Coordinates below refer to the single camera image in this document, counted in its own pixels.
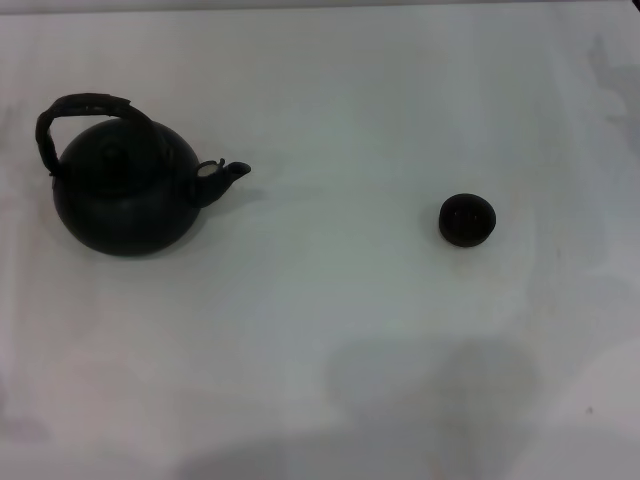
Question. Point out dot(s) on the small dark teacup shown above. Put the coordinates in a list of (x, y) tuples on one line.
[(467, 220)]

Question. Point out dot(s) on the black round teapot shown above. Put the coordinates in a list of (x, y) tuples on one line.
[(125, 210)]

